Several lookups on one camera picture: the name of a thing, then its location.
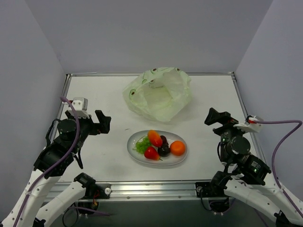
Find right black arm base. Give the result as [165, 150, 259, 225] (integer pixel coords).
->
[195, 182, 235, 216]

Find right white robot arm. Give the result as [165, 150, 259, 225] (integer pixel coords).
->
[205, 107, 303, 227]

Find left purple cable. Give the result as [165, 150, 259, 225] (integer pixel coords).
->
[11, 96, 111, 227]

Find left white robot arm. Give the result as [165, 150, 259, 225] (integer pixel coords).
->
[0, 110, 111, 227]

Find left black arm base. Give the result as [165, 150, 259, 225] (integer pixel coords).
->
[76, 183, 112, 215]

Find white oval plate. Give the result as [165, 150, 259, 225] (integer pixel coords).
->
[127, 130, 187, 166]

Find green fake grapes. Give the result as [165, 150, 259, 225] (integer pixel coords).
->
[133, 136, 152, 154]

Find dark purple fake fruit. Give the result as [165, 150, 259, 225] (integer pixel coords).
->
[160, 135, 168, 144]

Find translucent plastic bag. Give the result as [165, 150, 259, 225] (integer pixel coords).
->
[122, 67, 193, 122]

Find red yellow fake fruit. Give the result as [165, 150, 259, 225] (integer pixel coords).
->
[144, 146, 161, 161]

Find orange yellow oblong fruit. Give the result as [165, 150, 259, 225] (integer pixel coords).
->
[147, 130, 163, 148]

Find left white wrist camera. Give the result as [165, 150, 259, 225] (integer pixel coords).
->
[65, 97, 90, 119]

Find dark round fake fruit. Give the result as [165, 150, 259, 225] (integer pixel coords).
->
[157, 144, 170, 157]

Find aluminium front rail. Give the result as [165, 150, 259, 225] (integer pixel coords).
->
[46, 178, 284, 203]

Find orange fake fruit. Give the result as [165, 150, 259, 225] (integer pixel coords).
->
[170, 140, 186, 156]

